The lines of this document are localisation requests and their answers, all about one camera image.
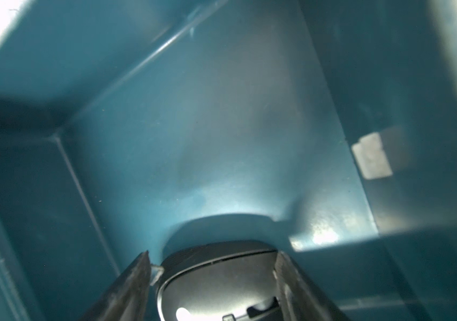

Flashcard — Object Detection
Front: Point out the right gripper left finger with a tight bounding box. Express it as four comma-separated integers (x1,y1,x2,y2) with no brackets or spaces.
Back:
79,251,151,321

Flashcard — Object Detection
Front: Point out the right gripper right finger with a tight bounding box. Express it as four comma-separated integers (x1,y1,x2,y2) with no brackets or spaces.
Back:
274,251,350,321

